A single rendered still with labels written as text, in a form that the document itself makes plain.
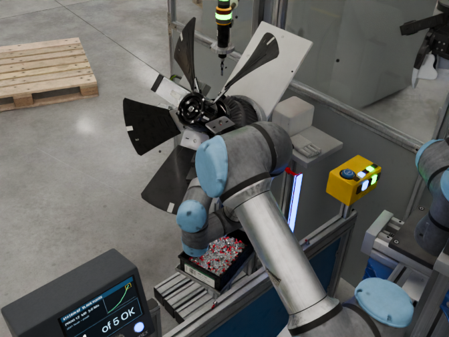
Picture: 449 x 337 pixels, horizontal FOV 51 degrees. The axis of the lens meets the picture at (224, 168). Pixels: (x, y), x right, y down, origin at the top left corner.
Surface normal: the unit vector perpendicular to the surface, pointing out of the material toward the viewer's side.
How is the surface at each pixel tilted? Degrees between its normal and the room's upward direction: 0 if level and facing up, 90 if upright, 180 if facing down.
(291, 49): 50
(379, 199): 90
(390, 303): 7
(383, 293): 7
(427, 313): 90
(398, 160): 90
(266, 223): 40
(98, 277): 15
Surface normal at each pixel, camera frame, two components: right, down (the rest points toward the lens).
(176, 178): 0.04, -0.03
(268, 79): -0.56, -0.21
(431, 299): -0.64, 0.45
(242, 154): 0.34, -0.36
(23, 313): -0.14, -0.89
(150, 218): 0.03, -0.79
